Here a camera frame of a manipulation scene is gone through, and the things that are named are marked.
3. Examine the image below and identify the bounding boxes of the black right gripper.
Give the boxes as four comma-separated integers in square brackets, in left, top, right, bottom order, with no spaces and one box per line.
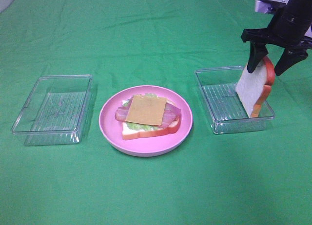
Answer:
[241,0,312,76]

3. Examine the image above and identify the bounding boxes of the white bread slice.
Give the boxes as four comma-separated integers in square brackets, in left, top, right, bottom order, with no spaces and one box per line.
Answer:
[121,100,181,140]
[235,56,275,118]

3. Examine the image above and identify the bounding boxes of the bacon strip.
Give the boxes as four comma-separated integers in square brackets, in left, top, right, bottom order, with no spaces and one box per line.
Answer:
[115,104,181,128]
[115,100,181,120]

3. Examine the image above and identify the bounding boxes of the yellow cheese slice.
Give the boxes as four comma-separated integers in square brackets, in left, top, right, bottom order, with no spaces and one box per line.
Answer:
[125,94,167,127]

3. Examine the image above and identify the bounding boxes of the green lettuce leaf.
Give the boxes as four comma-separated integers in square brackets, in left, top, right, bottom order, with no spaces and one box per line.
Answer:
[122,92,169,132]

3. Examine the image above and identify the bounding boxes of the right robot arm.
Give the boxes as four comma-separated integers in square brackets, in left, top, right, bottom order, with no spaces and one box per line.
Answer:
[241,0,312,76]

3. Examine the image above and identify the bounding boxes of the clear plastic bread tray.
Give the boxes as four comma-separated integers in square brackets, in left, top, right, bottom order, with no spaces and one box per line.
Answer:
[195,66,275,134]

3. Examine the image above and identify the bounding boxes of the green tablecloth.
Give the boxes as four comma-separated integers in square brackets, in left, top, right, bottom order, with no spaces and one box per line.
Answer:
[0,0,312,225]

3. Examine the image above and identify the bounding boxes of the pink plate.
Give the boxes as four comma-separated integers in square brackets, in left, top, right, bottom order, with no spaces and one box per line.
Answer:
[98,85,193,157]

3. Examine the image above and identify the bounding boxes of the clear plastic ingredient tray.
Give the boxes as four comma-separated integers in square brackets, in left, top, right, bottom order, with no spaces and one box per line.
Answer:
[11,75,93,146]

